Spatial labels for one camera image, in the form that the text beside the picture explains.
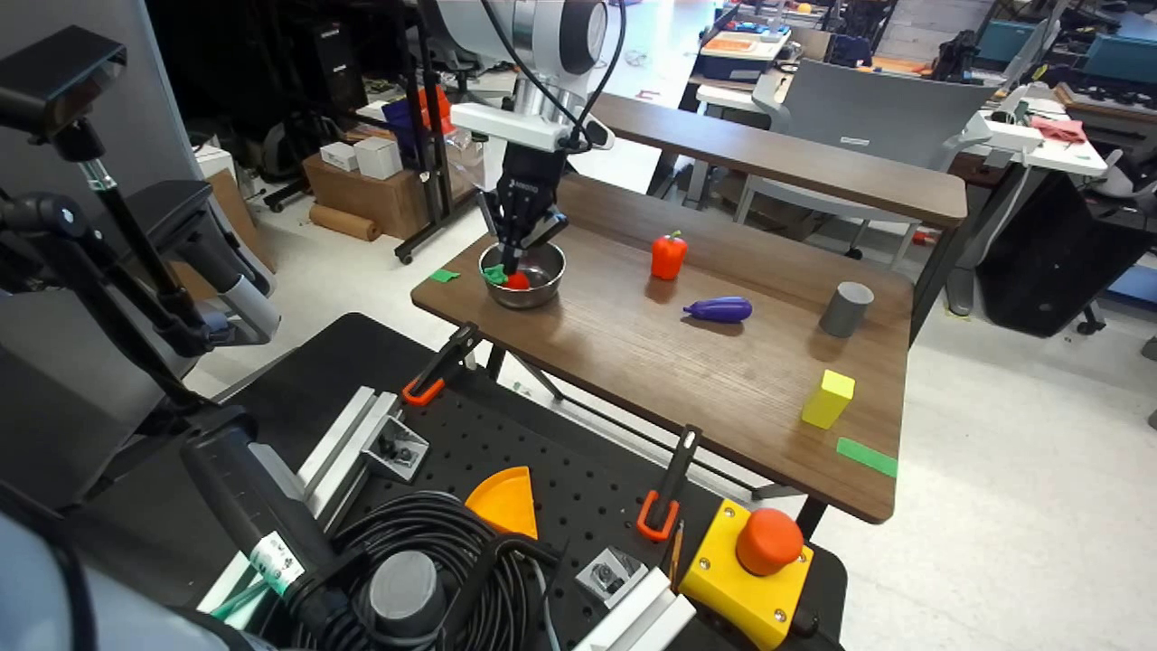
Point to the black perforated base board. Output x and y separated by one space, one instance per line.
581 484

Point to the yellow emergency stop box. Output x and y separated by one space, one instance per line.
739 579

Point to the short aluminium profile rail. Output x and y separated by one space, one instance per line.
639 612

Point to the yellow block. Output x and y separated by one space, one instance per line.
827 404

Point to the grey round knob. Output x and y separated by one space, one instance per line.
401 592

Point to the orange wedge-shaped plastic piece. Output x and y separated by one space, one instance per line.
506 504

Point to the small metal corner bracket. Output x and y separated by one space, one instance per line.
394 448
607 572

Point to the grey cylinder block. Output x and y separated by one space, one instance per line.
847 308

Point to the round metal bowl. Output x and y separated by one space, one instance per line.
529 290

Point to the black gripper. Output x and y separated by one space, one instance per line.
529 187

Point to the black camera on stand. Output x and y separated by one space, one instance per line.
56 74

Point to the black office chair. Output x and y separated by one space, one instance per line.
1048 254

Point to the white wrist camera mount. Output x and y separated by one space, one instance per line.
517 126

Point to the long narrow brown table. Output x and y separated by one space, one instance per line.
781 155

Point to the brown cardboard box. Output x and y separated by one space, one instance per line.
366 195

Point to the small green tape patch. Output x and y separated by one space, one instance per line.
443 275

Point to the red plushy with green leaf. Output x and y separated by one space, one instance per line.
517 284

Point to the orange black bar clamp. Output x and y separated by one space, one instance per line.
434 369
667 492

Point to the purple toy eggplant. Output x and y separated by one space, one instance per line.
722 308

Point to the white cluttered desk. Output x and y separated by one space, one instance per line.
1035 134

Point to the long aluminium profile rail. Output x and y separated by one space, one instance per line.
344 448

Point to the long green tape strip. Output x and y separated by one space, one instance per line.
865 457

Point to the orange topped desk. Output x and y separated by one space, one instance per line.
739 54

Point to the white boxes stack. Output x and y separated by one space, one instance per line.
361 156

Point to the brown wooden work table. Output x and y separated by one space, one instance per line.
724 365

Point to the black cylinder with white label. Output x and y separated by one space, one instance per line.
248 489

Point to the orange toy bell pepper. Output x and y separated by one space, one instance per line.
670 257

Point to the black floor stand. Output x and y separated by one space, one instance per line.
426 167

